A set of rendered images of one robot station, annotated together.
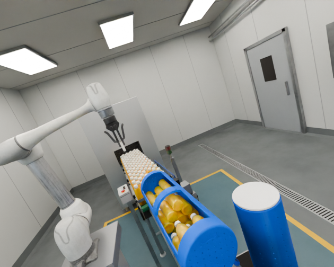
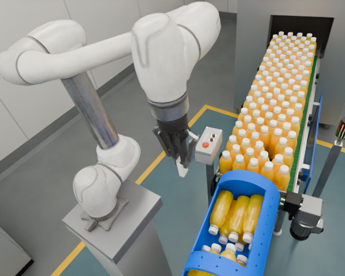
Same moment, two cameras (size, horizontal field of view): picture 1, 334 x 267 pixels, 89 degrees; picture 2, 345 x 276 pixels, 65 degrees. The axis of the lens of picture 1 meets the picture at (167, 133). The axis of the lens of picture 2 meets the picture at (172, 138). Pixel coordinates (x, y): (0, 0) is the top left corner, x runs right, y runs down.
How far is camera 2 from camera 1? 84 cm
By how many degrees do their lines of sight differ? 53
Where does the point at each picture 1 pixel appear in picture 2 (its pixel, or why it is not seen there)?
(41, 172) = (74, 97)
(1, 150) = (3, 71)
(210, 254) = not seen: outside the picture
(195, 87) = not seen: outside the picture
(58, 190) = (94, 127)
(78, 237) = (92, 204)
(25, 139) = (27, 72)
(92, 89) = (137, 51)
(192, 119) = not seen: outside the picture
